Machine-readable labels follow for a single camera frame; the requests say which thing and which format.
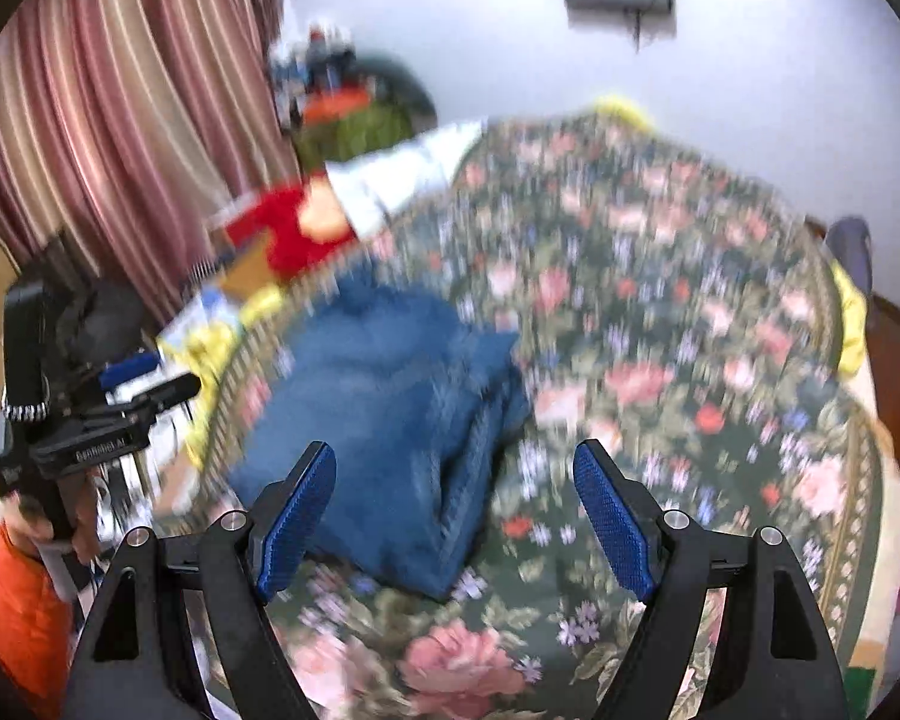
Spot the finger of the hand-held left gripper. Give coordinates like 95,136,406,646
112,373,202,421
101,356,158,391

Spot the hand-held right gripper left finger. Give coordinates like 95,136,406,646
61,441,338,720

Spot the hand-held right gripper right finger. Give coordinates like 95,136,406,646
572,439,848,720

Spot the blue denim jacket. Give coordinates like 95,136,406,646
225,281,533,601

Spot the person's left forearm orange sleeve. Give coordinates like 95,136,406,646
0,521,76,717

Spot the person's left hand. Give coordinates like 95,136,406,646
0,465,102,567

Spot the black bag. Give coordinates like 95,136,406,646
60,277,158,368

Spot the brown cardboard box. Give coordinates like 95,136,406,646
217,240,286,301

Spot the red plush toy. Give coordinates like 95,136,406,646
229,176,357,278

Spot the green floral blanket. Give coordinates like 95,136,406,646
195,111,900,720

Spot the pink striped curtain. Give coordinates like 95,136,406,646
0,0,301,316

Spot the green orange patterned cloth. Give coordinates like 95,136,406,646
844,660,882,706

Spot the white cloth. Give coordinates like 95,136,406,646
324,118,488,237

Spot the green patterned bag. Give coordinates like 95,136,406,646
292,101,413,158

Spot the black monitor cable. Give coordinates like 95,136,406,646
622,7,672,53

